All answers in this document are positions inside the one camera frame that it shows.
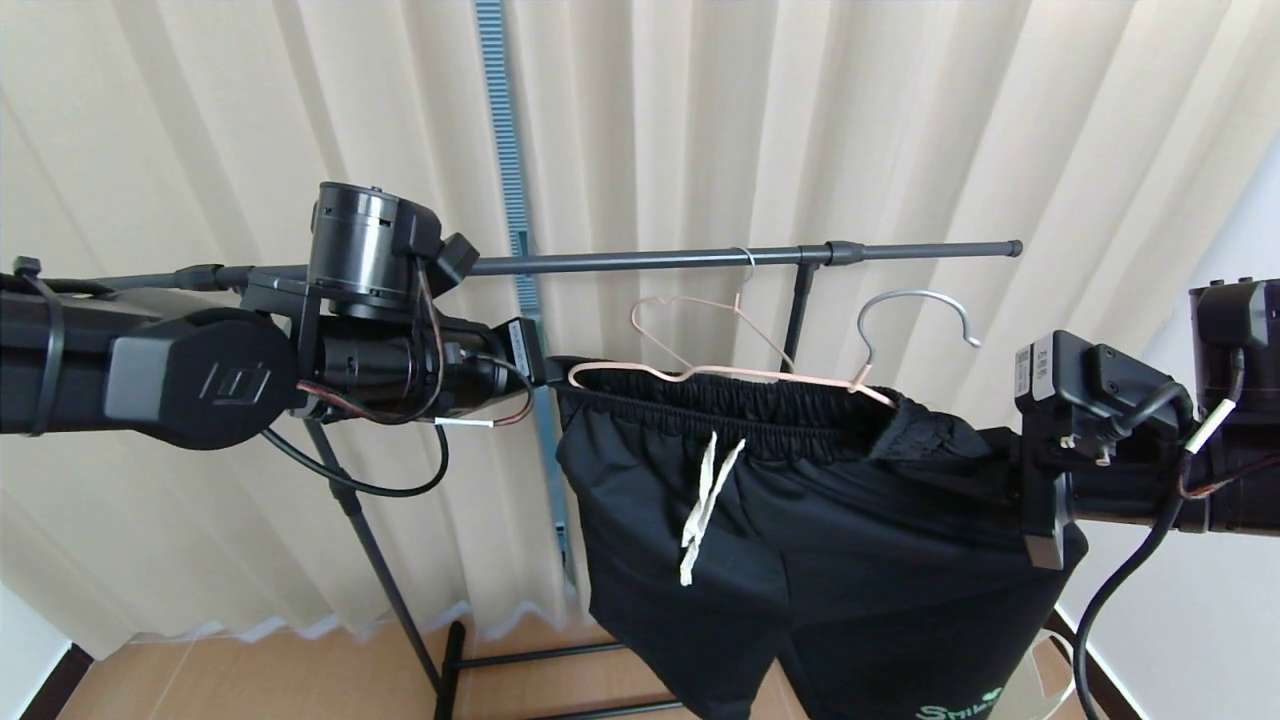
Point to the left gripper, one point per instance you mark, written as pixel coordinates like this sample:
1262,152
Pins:
380,365

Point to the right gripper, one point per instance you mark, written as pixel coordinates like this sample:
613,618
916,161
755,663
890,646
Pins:
1130,500

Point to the black garment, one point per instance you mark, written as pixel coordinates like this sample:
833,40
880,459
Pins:
850,560

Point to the pink clothes hanger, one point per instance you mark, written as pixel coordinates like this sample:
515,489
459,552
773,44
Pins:
760,373
660,340

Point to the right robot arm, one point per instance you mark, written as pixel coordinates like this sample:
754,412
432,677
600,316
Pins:
1240,330

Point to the white laundry basket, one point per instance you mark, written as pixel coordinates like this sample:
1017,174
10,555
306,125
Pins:
1040,690

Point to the black clothes rack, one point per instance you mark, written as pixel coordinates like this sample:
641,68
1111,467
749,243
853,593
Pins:
650,259

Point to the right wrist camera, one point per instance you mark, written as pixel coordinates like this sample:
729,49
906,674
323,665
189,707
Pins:
1090,385

